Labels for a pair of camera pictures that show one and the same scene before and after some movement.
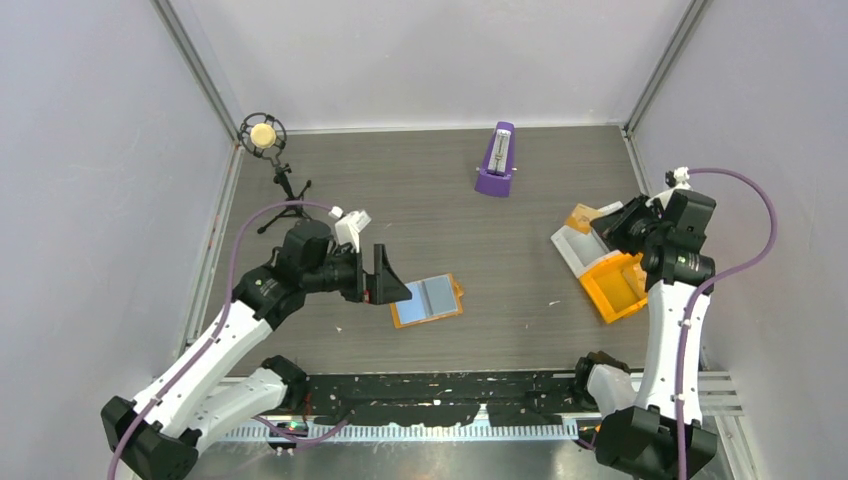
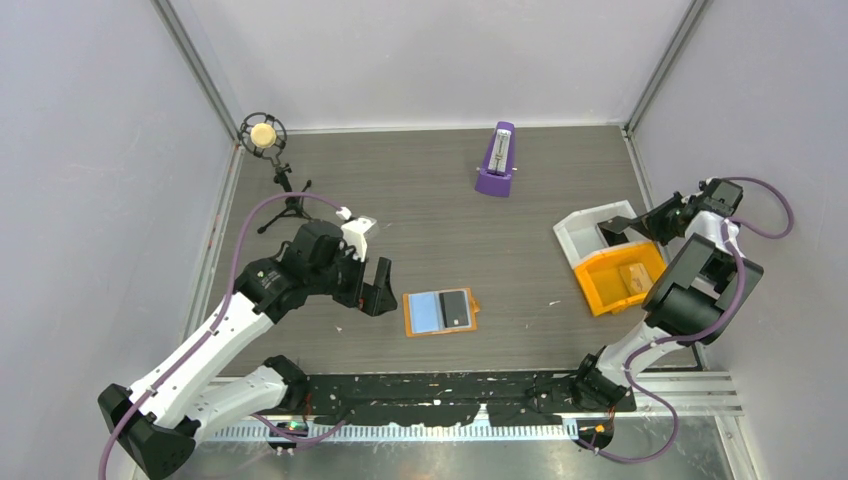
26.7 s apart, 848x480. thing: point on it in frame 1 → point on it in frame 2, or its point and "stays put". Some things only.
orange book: x=432 y=299 → x=423 y=313
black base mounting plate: x=444 y=399 stays put
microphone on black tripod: x=264 y=135 stays put
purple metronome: x=495 y=173 stays put
